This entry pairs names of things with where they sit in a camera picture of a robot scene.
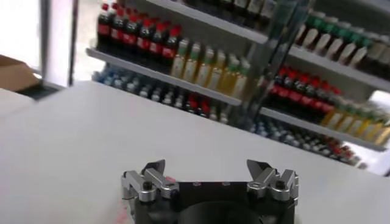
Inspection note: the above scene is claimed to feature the open cardboard box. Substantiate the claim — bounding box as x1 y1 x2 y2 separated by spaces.
0 54 40 92

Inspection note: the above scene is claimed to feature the yellow tea bottle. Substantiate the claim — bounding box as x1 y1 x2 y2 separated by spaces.
233 57 251 99
358 111 378 140
347 108 366 136
207 51 227 91
368 115 388 144
335 105 354 132
170 38 190 79
194 47 214 86
182 42 202 82
219 54 240 95
377 120 390 146
321 102 342 128

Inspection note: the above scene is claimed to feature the dark tea bottle green cap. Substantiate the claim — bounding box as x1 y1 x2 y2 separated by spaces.
327 24 347 60
315 19 335 55
303 15 321 49
350 33 371 68
339 29 357 63

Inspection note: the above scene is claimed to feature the black window post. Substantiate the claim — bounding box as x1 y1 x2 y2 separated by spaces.
67 0 80 86

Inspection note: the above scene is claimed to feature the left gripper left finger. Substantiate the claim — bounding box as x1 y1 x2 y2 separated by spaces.
121 159 180 203

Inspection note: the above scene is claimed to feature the grey metal shelf rack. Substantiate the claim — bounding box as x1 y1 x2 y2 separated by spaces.
240 0 390 168
85 0 275 125

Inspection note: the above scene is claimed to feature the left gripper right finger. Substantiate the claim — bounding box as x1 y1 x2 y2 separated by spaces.
246 159 300 202

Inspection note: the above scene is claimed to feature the cola bottle red cap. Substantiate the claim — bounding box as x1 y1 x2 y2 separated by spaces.
149 23 164 66
269 67 287 104
291 74 308 111
110 7 124 54
136 18 151 61
312 82 330 119
322 86 341 122
161 26 180 69
301 78 319 115
123 13 138 58
96 2 111 51
280 70 298 107

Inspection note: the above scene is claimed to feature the dark drink bottle beige label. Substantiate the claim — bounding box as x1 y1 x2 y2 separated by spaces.
364 38 385 72

